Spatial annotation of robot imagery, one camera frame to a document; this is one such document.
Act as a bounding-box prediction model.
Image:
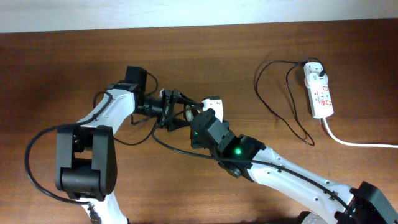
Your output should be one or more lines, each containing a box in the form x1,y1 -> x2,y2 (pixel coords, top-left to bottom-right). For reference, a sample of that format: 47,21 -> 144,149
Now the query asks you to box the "white power strip cord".
320,117 -> 398,149

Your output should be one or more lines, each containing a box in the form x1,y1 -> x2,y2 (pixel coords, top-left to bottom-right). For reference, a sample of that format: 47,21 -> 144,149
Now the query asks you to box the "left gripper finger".
172,89 -> 204,108
167,118 -> 190,132

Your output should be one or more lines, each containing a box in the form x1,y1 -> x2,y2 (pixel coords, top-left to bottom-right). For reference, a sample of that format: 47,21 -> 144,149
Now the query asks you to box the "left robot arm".
55,81 -> 148,223

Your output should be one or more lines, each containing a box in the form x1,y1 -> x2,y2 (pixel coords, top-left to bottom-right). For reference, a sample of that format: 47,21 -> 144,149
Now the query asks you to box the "black charging cable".
253,57 -> 327,147

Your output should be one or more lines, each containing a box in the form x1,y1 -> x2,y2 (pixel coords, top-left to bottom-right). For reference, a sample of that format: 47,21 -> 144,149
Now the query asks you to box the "white power strip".
307,84 -> 334,119

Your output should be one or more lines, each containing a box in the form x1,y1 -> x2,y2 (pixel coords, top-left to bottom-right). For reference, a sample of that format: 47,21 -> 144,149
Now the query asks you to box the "white USB charger adapter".
303,62 -> 328,88

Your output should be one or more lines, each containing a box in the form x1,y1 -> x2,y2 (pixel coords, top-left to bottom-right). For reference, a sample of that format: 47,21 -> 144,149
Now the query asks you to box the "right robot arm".
188,110 -> 397,223

